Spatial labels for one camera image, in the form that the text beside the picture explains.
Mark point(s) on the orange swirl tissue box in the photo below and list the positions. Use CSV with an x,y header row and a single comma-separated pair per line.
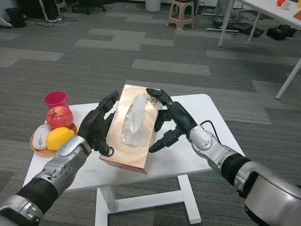
x,y
131,155

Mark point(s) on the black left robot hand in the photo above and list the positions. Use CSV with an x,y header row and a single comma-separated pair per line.
x,y
92,124

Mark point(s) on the large white desk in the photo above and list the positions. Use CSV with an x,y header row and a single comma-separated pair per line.
x,y
270,9

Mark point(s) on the black padded bag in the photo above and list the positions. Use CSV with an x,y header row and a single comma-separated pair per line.
x,y
288,30

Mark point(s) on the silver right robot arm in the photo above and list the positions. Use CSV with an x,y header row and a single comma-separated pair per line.
x,y
211,146

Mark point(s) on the black equipment case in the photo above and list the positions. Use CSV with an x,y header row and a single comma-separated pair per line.
x,y
243,28

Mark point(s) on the small wooden stool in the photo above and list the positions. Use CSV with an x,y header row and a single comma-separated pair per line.
x,y
61,3

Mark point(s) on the cream bowl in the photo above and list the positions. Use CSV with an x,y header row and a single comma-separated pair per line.
x,y
286,4

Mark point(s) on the white waste bin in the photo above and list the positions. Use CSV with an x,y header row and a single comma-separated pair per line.
x,y
152,4

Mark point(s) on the black office chair base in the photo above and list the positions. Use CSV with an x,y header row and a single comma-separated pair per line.
x,y
88,8

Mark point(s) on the white slanted desk leg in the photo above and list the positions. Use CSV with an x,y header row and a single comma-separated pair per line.
x,y
289,78

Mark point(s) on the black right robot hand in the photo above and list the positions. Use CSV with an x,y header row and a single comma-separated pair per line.
x,y
182,115

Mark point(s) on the white curved floor object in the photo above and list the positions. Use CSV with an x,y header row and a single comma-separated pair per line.
x,y
5,22

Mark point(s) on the yellow lemon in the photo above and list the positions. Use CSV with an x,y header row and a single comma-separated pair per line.
x,y
58,139

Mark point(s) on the white computer mouse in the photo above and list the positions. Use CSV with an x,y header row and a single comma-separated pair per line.
x,y
40,136

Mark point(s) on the orange round plate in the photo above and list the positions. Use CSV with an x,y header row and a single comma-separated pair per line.
x,y
42,152

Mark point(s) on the white power strip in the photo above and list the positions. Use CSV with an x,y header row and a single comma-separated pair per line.
x,y
55,20

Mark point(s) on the red apple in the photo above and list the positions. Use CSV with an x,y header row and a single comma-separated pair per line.
x,y
60,117

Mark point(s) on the orange flat object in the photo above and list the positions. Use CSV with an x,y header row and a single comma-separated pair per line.
x,y
297,15

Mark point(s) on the black flat bag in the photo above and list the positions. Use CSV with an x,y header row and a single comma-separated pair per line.
x,y
275,34

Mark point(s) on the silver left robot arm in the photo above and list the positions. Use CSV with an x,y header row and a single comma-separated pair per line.
x,y
63,164

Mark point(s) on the pink plastic cup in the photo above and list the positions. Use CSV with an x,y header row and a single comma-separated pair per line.
x,y
56,99

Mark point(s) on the white table base frame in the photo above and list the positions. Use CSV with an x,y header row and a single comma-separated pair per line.
x,y
141,201

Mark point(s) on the black waste bin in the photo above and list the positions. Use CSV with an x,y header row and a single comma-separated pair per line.
x,y
16,17

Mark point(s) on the beige plastic stool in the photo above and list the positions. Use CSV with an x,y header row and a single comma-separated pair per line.
x,y
181,23

